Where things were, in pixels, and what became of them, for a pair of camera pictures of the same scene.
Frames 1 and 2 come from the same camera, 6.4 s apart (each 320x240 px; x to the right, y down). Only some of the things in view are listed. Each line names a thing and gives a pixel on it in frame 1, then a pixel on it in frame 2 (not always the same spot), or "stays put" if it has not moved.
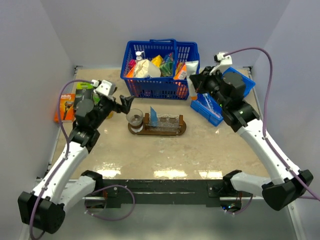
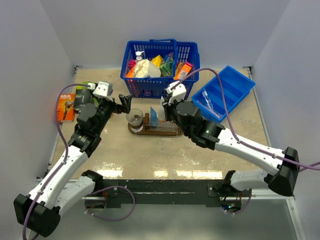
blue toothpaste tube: (153, 117) stays put
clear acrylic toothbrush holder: (166, 123) stays put
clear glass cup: (135, 117) stays put
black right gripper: (199, 80) → (167, 109)
